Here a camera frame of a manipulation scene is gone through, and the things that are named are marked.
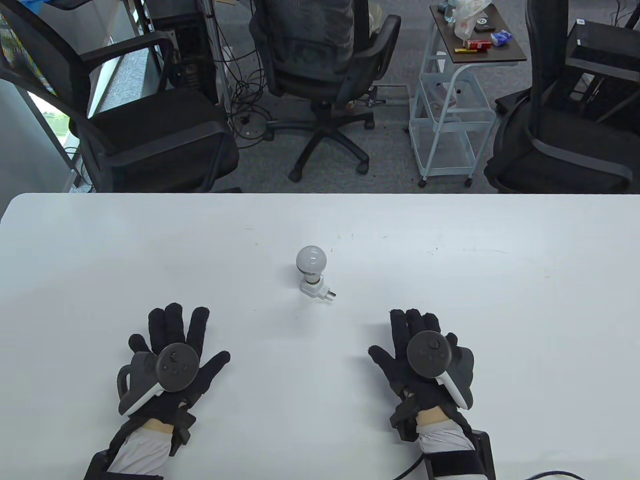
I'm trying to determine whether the person's left hand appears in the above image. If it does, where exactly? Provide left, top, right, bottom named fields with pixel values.
left=128, top=302, right=232, bottom=436

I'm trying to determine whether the person's right hand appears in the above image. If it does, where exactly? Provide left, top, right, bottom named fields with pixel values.
left=368, top=308, right=473, bottom=426

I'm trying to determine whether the white light bulb socket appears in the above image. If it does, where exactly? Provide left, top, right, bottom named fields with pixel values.
left=299, top=277, right=338, bottom=302

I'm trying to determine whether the white light bulb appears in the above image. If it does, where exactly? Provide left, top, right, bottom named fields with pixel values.
left=295, top=245, right=328, bottom=285

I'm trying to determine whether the person's left forearm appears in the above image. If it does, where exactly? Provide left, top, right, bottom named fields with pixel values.
left=107, top=420, right=173, bottom=478

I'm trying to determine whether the person's right forearm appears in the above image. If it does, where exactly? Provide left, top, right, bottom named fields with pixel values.
left=416, top=406, right=476, bottom=453

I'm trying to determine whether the black wrist sensor module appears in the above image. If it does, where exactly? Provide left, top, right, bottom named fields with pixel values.
left=390, top=400, right=418, bottom=442
left=170, top=412, right=197, bottom=457

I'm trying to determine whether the grey white tracking controller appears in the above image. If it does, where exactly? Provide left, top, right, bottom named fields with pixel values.
left=406, top=330, right=475, bottom=411
left=117, top=343, right=200, bottom=416

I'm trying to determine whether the black mesh armchair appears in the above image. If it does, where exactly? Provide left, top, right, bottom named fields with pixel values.
left=0, top=0, right=243, bottom=194

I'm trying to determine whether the black swivel office chair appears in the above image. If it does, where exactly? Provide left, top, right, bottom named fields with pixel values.
left=249, top=0, right=402, bottom=183

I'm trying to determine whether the black padded office chair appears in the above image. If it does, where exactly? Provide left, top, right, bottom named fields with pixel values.
left=483, top=0, right=640, bottom=195

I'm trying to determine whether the black computer tower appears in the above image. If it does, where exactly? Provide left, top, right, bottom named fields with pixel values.
left=149, top=0, right=221, bottom=104

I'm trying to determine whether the white cart with brown top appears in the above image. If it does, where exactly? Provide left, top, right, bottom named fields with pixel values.
left=409, top=2, right=528, bottom=189

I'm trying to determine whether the clear plastic bag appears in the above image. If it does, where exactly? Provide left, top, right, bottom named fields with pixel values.
left=444, top=0, right=494, bottom=40

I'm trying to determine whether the black side table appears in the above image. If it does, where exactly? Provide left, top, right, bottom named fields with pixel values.
left=565, top=20, right=640, bottom=126

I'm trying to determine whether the thin black cable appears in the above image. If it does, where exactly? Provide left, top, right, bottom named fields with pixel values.
left=394, top=454, right=582, bottom=480

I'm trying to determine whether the tangle of black cables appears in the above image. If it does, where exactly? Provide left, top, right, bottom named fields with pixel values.
left=215, top=45, right=277, bottom=142

